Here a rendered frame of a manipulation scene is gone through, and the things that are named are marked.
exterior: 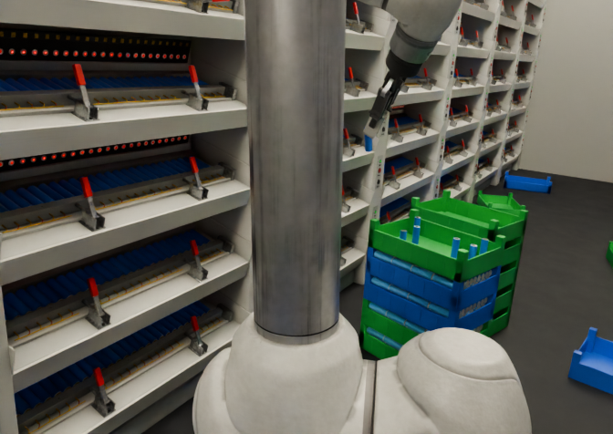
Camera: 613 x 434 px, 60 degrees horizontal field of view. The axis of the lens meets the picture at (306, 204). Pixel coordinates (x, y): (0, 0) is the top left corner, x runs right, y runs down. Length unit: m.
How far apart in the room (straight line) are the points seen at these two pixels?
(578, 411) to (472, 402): 1.00
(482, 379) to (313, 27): 0.40
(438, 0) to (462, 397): 0.70
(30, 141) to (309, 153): 0.50
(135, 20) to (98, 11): 0.08
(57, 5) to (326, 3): 0.51
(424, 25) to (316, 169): 0.60
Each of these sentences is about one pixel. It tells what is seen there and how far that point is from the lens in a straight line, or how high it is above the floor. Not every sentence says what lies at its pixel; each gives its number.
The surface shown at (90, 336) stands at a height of 0.32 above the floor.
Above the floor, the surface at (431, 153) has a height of 0.41.
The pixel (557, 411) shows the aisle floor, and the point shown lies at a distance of 1.56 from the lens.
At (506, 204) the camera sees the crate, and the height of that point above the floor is 0.00.
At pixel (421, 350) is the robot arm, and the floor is 0.52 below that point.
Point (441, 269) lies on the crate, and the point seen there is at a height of 0.34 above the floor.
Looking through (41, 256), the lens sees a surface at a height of 0.50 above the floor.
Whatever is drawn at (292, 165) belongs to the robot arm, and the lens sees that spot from 0.52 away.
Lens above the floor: 0.84
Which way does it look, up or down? 16 degrees down
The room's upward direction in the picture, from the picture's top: 3 degrees clockwise
